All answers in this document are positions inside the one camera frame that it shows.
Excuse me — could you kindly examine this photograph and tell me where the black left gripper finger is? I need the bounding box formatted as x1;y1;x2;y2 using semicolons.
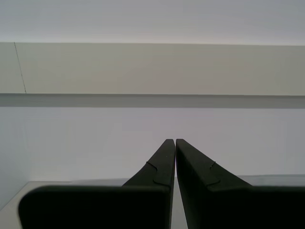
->
175;138;305;229
18;138;176;229

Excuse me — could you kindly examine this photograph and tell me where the beige horizontal wall panel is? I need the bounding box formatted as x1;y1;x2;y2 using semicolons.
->
0;42;305;96

